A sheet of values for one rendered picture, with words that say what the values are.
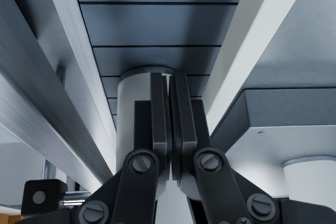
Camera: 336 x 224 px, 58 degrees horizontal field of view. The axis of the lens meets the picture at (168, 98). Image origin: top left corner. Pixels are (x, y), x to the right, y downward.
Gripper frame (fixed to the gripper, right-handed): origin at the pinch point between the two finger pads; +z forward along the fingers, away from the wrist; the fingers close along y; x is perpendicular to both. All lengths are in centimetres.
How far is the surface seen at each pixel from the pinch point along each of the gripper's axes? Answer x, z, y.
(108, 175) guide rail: -5.8, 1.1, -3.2
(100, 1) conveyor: 2.7, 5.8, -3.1
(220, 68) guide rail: -0.3, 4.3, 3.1
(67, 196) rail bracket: -13.9, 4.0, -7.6
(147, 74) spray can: -3.4, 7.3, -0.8
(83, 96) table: -16.2, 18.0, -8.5
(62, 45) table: -6.0, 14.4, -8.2
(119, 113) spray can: -5.4, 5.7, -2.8
